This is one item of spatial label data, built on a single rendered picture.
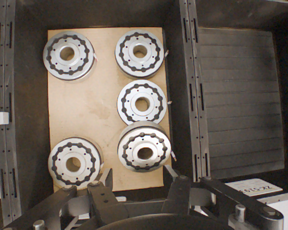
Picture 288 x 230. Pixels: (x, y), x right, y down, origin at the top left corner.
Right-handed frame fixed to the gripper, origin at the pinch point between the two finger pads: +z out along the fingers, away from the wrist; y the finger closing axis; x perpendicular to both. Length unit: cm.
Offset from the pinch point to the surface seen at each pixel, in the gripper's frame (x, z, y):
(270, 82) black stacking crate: 14.4, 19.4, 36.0
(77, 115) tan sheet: 7.3, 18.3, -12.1
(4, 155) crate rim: 1.3, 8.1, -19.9
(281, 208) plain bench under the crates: -29, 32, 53
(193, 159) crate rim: -0.7, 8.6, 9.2
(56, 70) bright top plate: 16.4, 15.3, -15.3
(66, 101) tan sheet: 10.5, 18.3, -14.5
